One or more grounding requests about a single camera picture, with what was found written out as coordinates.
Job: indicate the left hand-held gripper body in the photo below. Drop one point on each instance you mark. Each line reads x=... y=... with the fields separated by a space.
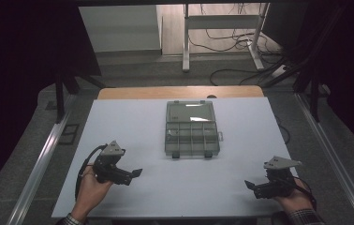
x=106 y=167

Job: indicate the clear plastic organizer box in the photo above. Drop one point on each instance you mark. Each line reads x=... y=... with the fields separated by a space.
x=191 y=129

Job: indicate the person's left hand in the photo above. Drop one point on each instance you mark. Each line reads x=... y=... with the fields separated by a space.
x=89 y=193

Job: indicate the white power strip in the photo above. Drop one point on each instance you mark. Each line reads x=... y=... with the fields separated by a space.
x=279 y=71

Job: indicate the white desk frame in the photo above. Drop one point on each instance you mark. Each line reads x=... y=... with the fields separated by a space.
x=222 y=22

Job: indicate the dark curtain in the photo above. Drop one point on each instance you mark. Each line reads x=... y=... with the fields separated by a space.
x=19 y=78
x=353 y=72

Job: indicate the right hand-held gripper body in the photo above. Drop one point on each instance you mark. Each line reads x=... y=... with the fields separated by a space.
x=279 y=178

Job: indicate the white cabinet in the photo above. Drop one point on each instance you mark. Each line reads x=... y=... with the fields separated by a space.
x=120 y=28

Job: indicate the black floor frame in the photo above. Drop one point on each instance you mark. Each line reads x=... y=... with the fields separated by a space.
x=69 y=133

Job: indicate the black stand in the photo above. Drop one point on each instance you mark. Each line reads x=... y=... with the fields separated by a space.
x=60 y=93
x=314 y=93

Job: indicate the person's right hand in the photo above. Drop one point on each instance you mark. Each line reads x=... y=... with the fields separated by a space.
x=297 y=201

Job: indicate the metal floor rail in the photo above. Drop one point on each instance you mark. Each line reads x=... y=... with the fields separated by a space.
x=334 y=156
x=41 y=156

